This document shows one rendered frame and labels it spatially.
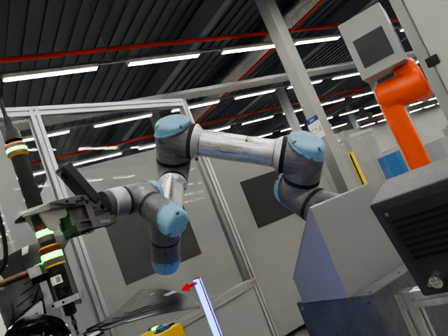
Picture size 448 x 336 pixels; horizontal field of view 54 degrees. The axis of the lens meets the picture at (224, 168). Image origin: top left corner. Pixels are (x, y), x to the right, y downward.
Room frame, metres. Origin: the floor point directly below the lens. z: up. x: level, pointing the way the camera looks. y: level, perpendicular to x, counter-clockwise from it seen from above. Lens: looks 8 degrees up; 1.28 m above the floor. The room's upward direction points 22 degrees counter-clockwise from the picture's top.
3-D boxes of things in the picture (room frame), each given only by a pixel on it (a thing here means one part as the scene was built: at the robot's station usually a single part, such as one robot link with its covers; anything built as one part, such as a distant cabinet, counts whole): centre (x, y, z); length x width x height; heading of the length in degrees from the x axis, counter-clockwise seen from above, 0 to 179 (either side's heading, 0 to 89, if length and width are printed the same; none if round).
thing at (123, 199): (1.07, 0.29, 1.44); 0.08 x 0.05 x 0.08; 48
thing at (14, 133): (0.93, 0.41, 1.46); 0.04 x 0.04 x 0.46
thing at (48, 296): (0.93, 0.42, 1.31); 0.09 x 0.07 x 0.10; 83
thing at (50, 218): (0.91, 0.39, 1.44); 0.09 x 0.03 x 0.06; 148
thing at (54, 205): (0.95, 0.36, 1.46); 0.09 x 0.05 x 0.02; 148
